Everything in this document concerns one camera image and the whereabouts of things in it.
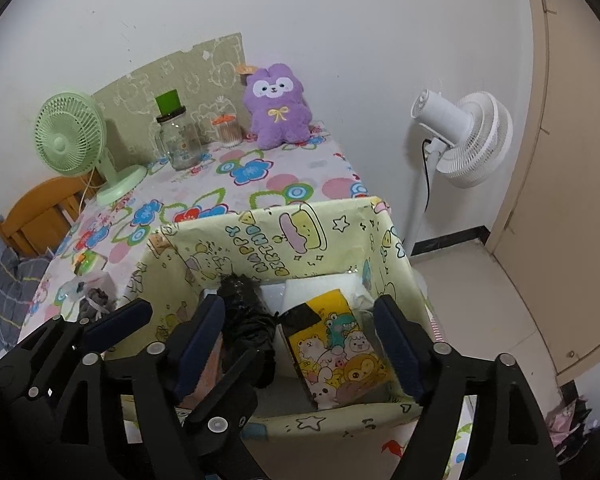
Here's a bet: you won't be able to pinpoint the glass jar mug green lid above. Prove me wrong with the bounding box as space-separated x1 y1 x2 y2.
152 88 203 172

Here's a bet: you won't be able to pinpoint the white desk fan cable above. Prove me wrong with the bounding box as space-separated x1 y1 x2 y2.
77 170 103 211

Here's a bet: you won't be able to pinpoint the black fan cable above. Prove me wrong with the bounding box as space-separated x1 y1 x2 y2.
420 137 438 216

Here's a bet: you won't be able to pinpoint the green desk fan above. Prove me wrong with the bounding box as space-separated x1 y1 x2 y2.
34 91 148 207

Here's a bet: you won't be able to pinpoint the clear plastic bag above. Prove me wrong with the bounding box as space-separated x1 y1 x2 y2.
55 280 88 311

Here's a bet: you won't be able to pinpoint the black plastic bag bundle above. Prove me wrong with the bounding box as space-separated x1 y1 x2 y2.
216 271 280 390

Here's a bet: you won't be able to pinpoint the green patterned board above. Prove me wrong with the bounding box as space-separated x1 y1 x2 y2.
91 32 246 168

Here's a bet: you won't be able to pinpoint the yellow cartoon packet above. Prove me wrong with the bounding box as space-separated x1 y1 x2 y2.
277 289 396 410

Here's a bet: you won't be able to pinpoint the wooden headboard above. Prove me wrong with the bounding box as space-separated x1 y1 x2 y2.
0 172 103 258

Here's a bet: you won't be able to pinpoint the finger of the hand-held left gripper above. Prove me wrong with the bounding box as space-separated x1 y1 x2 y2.
14 297 154 377
182 346 260 443

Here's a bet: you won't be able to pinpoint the cotton swab jar orange lid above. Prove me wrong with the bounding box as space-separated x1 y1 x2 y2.
211 112 243 148

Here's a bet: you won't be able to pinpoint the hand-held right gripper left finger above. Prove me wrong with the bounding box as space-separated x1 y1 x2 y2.
79 293 264 480

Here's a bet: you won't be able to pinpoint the beige door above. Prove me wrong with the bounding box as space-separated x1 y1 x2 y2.
485 0 600 376

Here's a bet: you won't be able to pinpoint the pink black plastic bags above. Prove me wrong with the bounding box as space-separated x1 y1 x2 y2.
545 395 593 466

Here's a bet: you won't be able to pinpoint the floral tablecloth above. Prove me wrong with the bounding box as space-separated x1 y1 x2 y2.
27 120 473 480

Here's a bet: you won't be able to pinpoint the pink packet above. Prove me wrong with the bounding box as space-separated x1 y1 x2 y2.
177 350 228 411

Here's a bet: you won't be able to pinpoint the grey plaid pillow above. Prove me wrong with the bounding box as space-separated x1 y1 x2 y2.
0 250 56 331

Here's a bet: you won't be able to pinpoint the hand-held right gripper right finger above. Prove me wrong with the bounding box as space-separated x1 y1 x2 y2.
372 294 563 480

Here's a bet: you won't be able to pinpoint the white standing fan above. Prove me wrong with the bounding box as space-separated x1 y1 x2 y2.
402 87 513 256

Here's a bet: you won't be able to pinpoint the purple plush bunny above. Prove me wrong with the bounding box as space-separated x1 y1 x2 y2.
240 63 315 151

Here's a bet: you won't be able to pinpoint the white foam block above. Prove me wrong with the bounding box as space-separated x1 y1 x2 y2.
257 272 373 311

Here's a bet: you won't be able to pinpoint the yellow cartoon storage box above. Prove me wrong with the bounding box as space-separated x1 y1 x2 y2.
120 196 433 433

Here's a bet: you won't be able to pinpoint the grey drawstring pouch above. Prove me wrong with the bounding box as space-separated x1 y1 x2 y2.
77 285 118 321

